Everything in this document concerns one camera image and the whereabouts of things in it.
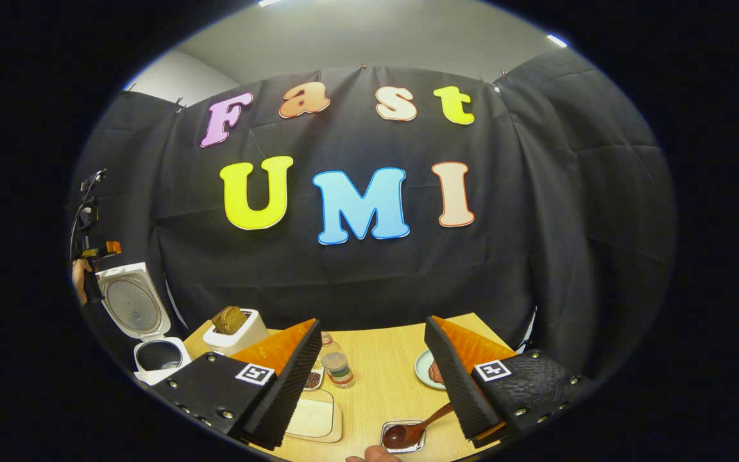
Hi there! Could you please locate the brown bread slice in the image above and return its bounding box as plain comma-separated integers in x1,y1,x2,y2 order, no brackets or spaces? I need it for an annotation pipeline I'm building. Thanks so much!
211,306,248,336

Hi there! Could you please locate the pale green plate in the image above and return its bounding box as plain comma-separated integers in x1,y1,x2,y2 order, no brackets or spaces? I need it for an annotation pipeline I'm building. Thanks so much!
414,348,447,391

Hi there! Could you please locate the clear box of rice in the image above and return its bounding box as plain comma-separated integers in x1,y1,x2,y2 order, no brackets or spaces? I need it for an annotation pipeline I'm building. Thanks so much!
283,388,343,443

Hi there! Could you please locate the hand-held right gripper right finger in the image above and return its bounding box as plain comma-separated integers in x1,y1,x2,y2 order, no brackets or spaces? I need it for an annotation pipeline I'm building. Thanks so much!
424,316,595,450

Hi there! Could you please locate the white toaster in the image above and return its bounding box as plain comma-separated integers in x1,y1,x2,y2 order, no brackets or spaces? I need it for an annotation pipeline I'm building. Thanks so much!
203,307,271,357

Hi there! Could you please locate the dark wooden spoon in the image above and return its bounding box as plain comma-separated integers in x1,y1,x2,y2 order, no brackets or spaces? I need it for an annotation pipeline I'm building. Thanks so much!
382,402,455,450

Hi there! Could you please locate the metal wire chopstick holder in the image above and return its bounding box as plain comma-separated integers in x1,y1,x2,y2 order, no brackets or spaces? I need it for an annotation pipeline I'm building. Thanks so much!
380,419,427,454

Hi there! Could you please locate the black backdrop cloth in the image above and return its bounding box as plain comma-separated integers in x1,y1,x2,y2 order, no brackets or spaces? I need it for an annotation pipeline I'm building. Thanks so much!
68,48,677,379

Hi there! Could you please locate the clear plastic bottle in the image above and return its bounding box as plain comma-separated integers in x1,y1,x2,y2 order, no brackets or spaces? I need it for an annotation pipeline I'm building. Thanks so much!
319,332,355,389

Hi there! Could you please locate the white rice cooker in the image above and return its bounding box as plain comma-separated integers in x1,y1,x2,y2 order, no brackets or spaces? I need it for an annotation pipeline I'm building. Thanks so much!
97,262,192,386

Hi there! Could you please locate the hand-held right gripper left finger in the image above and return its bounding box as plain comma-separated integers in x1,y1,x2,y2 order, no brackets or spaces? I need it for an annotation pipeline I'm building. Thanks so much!
150,319,322,451

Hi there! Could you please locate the white divided grain dish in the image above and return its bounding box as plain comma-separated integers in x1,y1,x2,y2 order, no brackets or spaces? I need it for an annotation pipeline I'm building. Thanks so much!
302,359,325,392

